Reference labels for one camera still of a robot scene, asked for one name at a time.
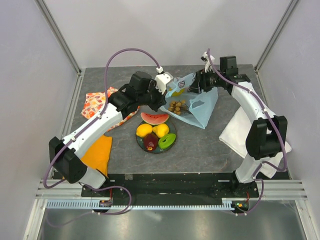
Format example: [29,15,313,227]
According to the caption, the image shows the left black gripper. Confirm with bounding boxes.
[138,81,168,113]

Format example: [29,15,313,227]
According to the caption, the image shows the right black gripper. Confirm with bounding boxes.
[187,67,226,95]

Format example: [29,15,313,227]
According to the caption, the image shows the light blue plastic bag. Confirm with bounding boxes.
[160,72,218,129]

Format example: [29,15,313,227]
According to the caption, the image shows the fake watermelon slice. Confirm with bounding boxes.
[140,112,170,126]

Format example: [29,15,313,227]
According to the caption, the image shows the fake brown grape bunch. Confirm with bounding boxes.
[168,100,191,116]

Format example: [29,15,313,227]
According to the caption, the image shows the yellow fake lemon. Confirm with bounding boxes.
[136,123,153,138]

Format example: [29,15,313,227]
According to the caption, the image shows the fake red mango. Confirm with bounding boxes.
[143,133,159,152]

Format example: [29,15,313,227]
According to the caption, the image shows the fake green kiwi slice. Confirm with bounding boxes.
[158,133,177,150]

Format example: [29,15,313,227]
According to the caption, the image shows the fake yellow star fruit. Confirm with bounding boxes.
[167,86,185,97]

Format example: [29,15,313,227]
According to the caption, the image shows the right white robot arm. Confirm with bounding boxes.
[192,51,288,197]

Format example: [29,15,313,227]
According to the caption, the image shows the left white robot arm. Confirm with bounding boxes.
[48,71,173,197]

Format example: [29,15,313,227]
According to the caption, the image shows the blue ceramic plate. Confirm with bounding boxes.
[135,120,178,154]

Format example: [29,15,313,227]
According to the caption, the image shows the white towel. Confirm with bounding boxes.
[219,106,292,178]

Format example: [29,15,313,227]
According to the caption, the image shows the floral orange cloth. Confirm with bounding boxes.
[81,92,140,132]

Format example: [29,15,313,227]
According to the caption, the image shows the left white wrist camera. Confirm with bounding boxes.
[154,66,173,95]

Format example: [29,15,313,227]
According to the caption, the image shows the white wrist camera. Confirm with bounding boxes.
[154,66,173,95]
[201,52,215,73]

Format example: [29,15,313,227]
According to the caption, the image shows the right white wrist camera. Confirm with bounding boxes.
[201,52,215,73]

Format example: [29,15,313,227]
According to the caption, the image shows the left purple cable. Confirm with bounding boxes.
[42,47,163,228]

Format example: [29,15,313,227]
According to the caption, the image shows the purple cable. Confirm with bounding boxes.
[206,47,288,217]
[42,47,163,228]

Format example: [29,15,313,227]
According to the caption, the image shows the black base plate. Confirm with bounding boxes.
[80,172,259,200]

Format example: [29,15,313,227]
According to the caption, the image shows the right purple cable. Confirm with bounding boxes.
[206,47,288,217]

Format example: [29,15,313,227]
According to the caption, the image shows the light blue cable duct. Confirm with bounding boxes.
[46,199,237,211]

